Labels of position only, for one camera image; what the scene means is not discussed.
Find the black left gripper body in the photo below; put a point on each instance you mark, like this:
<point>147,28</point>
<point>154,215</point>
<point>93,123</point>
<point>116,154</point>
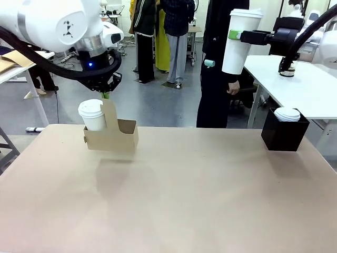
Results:
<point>94,66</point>

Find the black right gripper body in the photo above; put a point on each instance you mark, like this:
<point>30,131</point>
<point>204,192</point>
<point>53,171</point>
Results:
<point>285,40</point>

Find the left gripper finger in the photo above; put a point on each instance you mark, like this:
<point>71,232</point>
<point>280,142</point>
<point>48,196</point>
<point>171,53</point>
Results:
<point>103,95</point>
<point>107,95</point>

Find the tall white paper cup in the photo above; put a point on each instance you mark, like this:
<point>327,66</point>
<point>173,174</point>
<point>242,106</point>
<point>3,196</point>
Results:
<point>234,58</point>

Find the small white lidded cup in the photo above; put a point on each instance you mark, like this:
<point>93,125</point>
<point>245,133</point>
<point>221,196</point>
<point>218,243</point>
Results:
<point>92,121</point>

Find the brown cardboard cup carrier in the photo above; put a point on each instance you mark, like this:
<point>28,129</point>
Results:
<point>113,142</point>

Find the person's left forearm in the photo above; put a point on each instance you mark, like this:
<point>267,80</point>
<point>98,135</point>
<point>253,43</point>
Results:
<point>235,78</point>

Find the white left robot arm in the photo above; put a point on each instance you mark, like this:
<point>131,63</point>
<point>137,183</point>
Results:
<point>52,21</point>

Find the white cup lid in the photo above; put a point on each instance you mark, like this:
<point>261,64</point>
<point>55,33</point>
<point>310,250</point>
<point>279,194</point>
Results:
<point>287,119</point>
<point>287,112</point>

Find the person's left hand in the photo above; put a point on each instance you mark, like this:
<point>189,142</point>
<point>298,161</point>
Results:
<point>233,88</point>

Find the teal roller in pocket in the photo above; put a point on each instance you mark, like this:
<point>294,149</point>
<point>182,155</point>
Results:
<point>209,63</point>

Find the bystander in black trousers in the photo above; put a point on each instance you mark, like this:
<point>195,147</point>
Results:
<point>43,79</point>

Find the large white side table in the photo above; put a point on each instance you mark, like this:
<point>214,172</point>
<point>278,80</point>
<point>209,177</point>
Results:
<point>302,92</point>

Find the bystander in dark jacket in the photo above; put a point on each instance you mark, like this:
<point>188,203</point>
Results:
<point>144,39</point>

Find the person in black hoodie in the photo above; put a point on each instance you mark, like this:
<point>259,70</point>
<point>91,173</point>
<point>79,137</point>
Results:
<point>213,92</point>

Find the bystander in yellow garment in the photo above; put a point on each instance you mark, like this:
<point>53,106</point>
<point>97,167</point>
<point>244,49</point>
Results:
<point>162,47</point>

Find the bystander in plaid shirt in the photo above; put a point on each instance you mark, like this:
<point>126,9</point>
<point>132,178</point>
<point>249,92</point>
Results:
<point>176,26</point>

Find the white table holding cardboard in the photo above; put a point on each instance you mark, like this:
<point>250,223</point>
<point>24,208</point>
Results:
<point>15,72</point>

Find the brown cardboard sheets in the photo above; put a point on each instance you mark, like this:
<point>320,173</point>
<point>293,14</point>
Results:
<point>13,59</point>

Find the black square lid box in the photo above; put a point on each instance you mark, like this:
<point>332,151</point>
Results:
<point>284,137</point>

